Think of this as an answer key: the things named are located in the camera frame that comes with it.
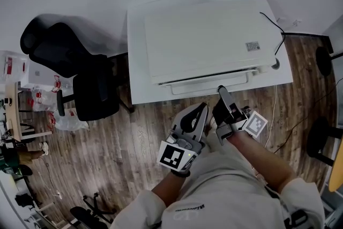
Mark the white cable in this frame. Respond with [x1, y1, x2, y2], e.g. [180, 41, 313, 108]
[264, 84, 278, 149]

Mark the black wristband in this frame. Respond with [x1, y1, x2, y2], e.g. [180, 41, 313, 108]
[170, 168, 191, 178]

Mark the black power cable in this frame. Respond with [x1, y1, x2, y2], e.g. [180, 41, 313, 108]
[259, 11, 286, 57]

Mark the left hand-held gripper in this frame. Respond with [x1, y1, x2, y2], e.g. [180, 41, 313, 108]
[156, 102, 210, 176]

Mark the person's right forearm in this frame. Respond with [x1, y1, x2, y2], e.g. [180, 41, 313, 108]
[227, 130, 299, 195]

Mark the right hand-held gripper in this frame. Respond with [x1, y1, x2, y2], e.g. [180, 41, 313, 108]
[212, 85, 269, 146]

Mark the clear plastic bag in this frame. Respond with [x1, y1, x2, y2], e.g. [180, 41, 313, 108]
[50, 108, 90, 131]

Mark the white cardboard box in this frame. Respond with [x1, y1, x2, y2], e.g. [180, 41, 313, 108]
[20, 61, 63, 90]

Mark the black office chair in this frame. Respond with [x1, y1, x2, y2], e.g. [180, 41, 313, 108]
[19, 14, 121, 122]

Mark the person's white shirt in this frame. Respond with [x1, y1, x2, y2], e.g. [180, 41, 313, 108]
[109, 128, 326, 229]

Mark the white toaster oven door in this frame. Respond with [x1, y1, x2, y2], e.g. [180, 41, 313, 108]
[158, 68, 259, 96]

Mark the person's left forearm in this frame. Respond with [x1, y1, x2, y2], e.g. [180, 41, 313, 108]
[151, 172, 194, 208]

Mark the yellow board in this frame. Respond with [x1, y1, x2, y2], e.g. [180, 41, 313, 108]
[328, 135, 343, 193]

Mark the wooden desk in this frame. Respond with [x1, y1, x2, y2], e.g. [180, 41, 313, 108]
[4, 81, 53, 143]

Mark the black chair base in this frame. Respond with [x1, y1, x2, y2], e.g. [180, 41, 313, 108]
[69, 192, 116, 226]

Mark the red and white plastic bag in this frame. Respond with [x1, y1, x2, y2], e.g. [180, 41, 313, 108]
[26, 88, 58, 113]

